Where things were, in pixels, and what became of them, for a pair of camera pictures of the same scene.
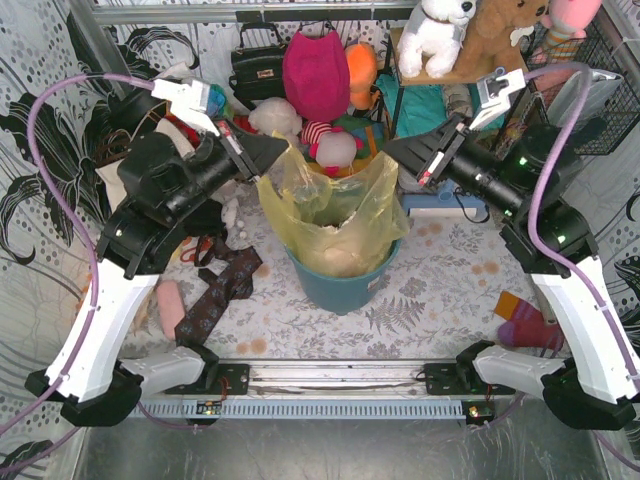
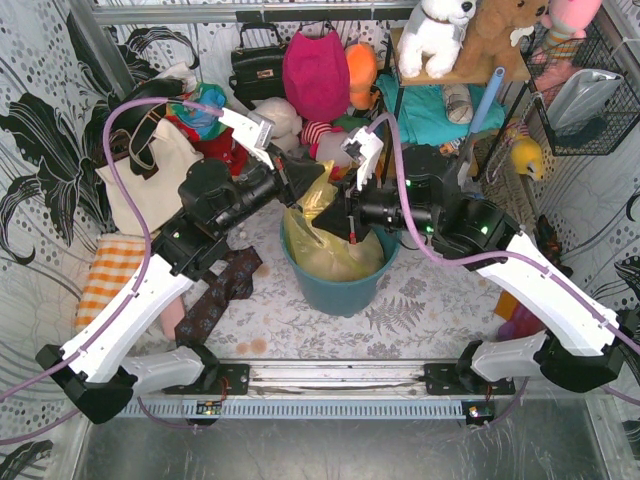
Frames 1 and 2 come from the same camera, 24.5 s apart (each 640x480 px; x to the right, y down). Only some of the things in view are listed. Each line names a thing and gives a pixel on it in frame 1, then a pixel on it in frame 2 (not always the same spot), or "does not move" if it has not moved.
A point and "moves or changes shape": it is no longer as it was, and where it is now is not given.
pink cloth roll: [170, 306] does not move
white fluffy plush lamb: [276, 114] does not move
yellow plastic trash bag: [340, 226] moves or changes shape
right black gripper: [439, 158] -> [350, 213]
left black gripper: [242, 156] -> [284, 175]
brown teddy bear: [487, 44] does not move
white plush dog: [433, 37] does not move
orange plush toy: [362, 65] does not move
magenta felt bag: [316, 75] does not move
